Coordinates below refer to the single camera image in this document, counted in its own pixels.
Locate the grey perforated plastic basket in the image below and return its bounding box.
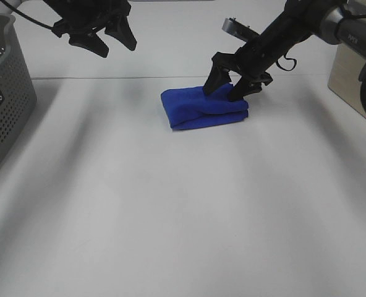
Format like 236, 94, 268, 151
0, 14, 37, 166

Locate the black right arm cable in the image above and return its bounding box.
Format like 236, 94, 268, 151
275, 51, 297, 71

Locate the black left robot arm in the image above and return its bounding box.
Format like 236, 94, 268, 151
45, 1, 137, 58

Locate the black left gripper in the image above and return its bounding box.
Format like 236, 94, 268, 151
53, 1, 137, 58

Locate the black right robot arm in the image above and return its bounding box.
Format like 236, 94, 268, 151
203, 1, 366, 114

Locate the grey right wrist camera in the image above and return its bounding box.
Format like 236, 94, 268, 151
222, 18, 260, 43

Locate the beige storage box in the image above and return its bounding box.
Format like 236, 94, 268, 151
327, 0, 366, 131

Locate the blue microfibre towel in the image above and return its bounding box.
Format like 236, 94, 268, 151
160, 83, 249, 131

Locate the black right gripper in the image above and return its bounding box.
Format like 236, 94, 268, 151
203, 35, 273, 102

